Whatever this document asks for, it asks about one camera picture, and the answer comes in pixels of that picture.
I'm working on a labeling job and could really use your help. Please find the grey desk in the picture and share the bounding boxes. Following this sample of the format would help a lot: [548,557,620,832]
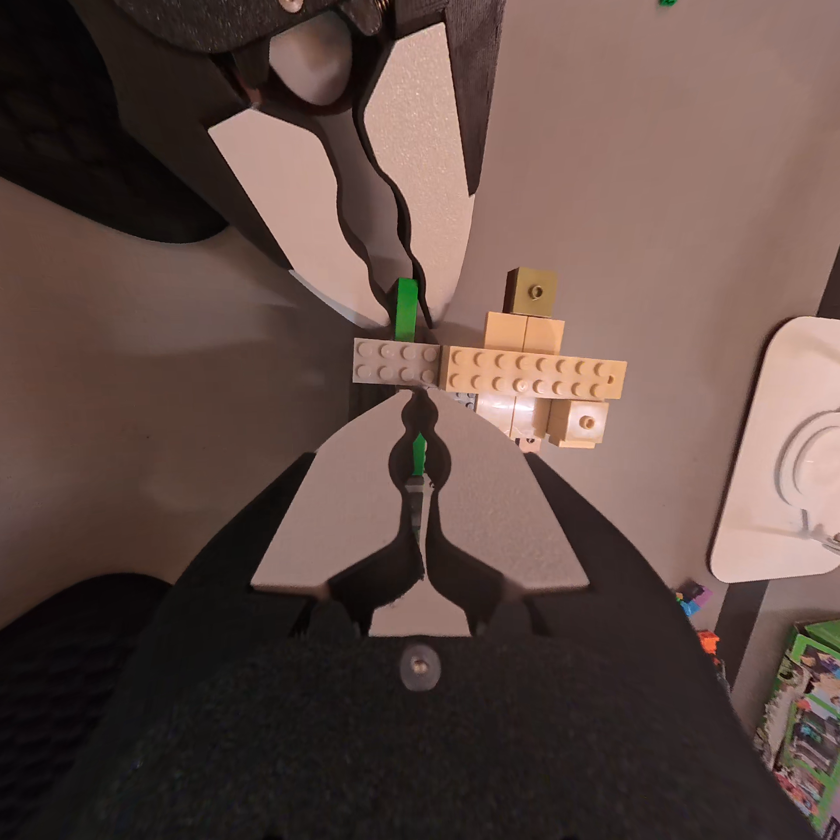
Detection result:
[0,0,840,723]

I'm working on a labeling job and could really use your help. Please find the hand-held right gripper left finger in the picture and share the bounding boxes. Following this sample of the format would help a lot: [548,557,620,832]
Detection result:
[249,394,422,634]

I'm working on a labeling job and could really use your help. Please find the green lego set box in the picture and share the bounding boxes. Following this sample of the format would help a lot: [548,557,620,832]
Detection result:
[755,620,840,834]

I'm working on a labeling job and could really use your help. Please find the person's left hand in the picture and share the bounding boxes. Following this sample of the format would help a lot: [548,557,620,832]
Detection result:
[269,12,353,107]

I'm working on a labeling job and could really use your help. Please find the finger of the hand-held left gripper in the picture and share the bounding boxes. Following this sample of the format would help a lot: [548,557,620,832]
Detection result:
[209,108,398,330]
[354,23,476,328]

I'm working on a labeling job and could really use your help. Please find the white book stand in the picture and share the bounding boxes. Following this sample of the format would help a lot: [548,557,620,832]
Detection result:
[709,316,840,584]

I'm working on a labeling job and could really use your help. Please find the grey tan lego building model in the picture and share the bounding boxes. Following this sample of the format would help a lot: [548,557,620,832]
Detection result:
[351,266,627,526]

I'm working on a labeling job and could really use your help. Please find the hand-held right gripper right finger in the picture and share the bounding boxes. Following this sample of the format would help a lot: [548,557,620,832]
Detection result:
[420,392,590,634]

